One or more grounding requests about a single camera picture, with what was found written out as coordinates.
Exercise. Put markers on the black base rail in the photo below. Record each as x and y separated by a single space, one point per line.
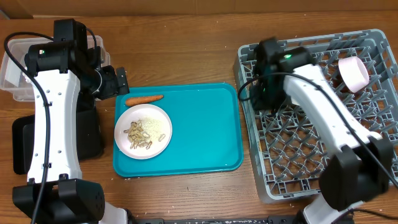
274 219

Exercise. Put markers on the pink plate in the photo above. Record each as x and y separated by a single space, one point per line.
133 114

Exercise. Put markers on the black plastic tray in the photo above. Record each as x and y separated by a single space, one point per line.
89 143

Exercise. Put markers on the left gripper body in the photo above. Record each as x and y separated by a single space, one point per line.
109 87

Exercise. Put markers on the peanut shells pile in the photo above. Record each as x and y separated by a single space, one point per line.
138 138

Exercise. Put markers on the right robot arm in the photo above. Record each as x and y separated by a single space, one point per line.
360 160

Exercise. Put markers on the orange carrot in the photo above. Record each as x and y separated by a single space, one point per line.
142 100

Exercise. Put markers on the teal serving tray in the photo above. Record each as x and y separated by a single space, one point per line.
206 131

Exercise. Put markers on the rice grains pile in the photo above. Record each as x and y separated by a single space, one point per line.
154 127

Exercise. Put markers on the clear plastic bin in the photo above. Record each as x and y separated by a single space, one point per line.
13 79

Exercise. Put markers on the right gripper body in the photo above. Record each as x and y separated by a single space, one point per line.
272 98

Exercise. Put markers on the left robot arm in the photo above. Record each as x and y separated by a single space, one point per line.
66 75

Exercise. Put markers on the pink bowl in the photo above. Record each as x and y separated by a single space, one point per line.
354 73

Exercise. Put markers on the grey dishwasher rack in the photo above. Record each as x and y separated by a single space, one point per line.
286 151

